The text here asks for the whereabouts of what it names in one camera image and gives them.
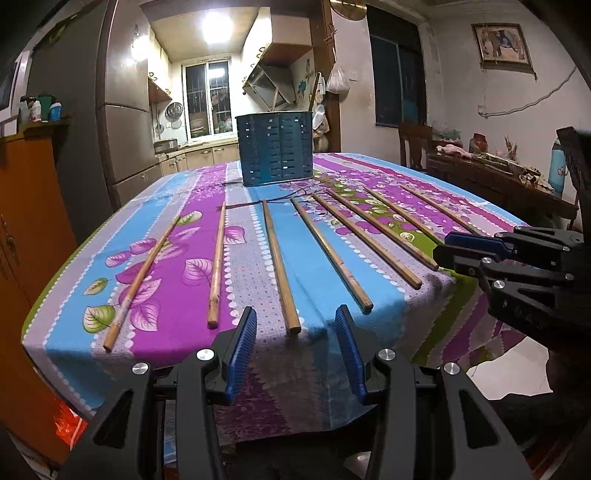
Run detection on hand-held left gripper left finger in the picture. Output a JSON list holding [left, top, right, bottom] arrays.
[[69, 305, 258, 480]]

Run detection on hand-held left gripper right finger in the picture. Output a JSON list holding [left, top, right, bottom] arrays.
[[335, 305, 536, 480]]

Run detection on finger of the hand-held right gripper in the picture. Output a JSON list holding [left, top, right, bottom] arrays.
[[433, 244, 591, 334], [444, 226, 585, 274]]

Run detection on group of wooden chopsticks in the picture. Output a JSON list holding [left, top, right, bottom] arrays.
[[102, 186, 446, 354]]

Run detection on blue perforated utensil holder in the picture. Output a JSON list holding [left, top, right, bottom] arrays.
[[235, 111, 315, 188]]

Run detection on dark wooden side table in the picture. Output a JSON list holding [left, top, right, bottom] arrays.
[[425, 150, 580, 227]]

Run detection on floral striped tablecloth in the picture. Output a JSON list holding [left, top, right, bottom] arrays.
[[21, 152, 536, 444]]

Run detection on blue thermos flask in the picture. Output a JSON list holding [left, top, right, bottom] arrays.
[[549, 138, 575, 199]]

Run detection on wooden chair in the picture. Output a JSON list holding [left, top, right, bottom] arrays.
[[398, 121, 435, 172]]

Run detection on dark carved chair back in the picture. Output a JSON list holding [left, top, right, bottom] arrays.
[[556, 127, 591, 208]]

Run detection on dark clothing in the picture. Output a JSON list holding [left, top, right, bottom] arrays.
[[487, 346, 561, 464]]

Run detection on red plastic bag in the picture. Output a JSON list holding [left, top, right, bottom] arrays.
[[53, 401, 88, 448]]

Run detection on dark room window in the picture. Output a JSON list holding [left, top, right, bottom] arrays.
[[367, 4, 428, 127]]

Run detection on kitchen counter cabinets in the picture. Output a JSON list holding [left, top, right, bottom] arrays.
[[154, 143, 241, 178]]

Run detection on hanging cloth by doorway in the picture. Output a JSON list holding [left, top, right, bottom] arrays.
[[313, 104, 331, 153]]

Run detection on hanging white plastic bag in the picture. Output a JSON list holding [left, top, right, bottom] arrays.
[[325, 62, 352, 95]]

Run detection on long sticks by doorway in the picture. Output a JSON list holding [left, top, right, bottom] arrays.
[[307, 71, 326, 112]]

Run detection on orange wooden cabinet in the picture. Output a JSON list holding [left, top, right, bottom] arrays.
[[0, 122, 93, 467]]

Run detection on kitchen window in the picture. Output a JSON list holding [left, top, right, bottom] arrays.
[[182, 60, 232, 139]]

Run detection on metal range hood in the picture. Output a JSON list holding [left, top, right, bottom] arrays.
[[242, 62, 298, 112]]

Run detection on grey refrigerator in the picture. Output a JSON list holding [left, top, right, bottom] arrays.
[[28, 0, 164, 227]]

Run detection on ceiling light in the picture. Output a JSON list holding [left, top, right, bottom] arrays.
[[201, 9, 236, 44]]

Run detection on white microwave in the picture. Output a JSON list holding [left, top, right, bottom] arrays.
[[0, 51, 31, 123]]

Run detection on white wall cable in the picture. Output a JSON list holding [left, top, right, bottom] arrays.
[[478, 65, 578, 118]]

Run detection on framed wall picture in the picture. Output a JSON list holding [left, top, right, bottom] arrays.
[[471, 23, 536, 72]]

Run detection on wall cabinet over hood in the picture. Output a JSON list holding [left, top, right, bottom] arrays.
[[252, 7, 315, 68]]

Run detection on wall cabinet beside refrigerator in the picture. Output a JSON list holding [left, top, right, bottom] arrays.
[[148, 28, 174, 104]]

